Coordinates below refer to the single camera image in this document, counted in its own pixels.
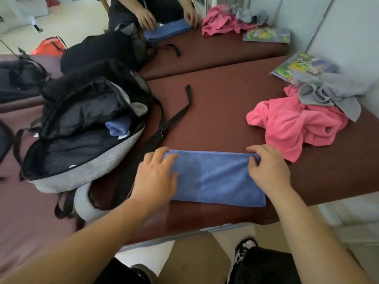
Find crumpled grey towel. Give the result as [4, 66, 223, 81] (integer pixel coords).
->
[292, 69, 369, 122]

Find crumpled pink towel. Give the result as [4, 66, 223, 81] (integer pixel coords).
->
[246, 84, 349, 163]

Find person's left forearm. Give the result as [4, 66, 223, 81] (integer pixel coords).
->
[0, 196, 171, 284]

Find black trousers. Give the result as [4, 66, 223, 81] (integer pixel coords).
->
[95, 247, 301, 284]

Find black and grey backpack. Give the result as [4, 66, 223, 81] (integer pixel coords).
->
[13, 57, 193, 222]

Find black and white shoe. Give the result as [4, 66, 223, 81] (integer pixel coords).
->
[234, 237, 259, 274]
[130, 264, 159, 284]

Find person's left hand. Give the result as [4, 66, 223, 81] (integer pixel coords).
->
[130, 147, 179, 210]

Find colourful comic book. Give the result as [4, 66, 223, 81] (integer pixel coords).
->
[269, 51, 339, 84]

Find rolled blue towel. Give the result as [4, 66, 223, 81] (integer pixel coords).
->
[105, 115, 132, 137]

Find dark bag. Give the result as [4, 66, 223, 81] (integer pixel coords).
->
[0, 120, 15, 181]

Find person's right hand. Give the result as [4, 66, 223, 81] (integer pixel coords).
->
[246, 144, 292, 198]

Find person's right forearm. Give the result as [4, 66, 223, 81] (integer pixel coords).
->
[265, 188, 376, 284]

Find blue towel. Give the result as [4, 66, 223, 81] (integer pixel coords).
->
[163, 149, 267, 208]
[105, 115, 132, 137]

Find wall mirror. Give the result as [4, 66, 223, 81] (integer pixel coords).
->
[0, 0, 292, 107]

